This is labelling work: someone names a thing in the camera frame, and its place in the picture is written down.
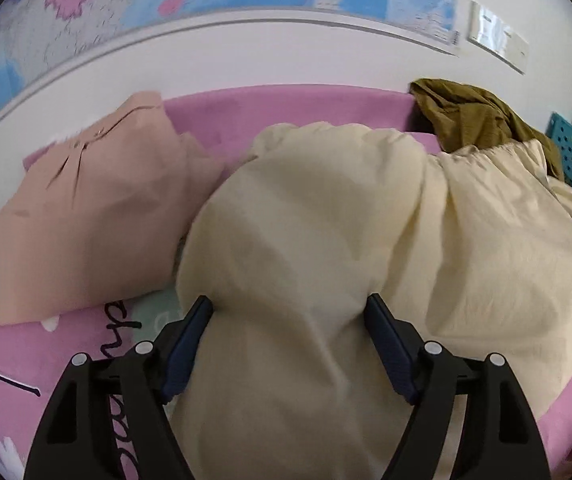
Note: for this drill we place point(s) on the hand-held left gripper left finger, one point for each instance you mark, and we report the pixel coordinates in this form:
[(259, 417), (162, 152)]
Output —
[(188, 345)]

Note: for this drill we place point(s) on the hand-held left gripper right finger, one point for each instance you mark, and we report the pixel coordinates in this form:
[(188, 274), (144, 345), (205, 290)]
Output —
[(391, 345)]

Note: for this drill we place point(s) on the cream garment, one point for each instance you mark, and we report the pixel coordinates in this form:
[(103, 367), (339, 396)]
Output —
[(341, 220)]

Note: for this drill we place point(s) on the pink beige garment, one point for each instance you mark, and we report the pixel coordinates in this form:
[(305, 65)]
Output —
[(90, 210)]

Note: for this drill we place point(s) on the olive green garment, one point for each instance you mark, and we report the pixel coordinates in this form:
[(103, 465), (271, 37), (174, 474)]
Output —
[(466, 115)]

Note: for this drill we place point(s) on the pink printed blanket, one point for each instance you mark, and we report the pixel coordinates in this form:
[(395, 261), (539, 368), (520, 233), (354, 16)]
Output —
[(291, 105)]

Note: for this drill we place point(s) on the white wall switch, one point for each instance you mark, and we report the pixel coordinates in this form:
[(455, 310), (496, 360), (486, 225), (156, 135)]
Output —
[(519, 52)]

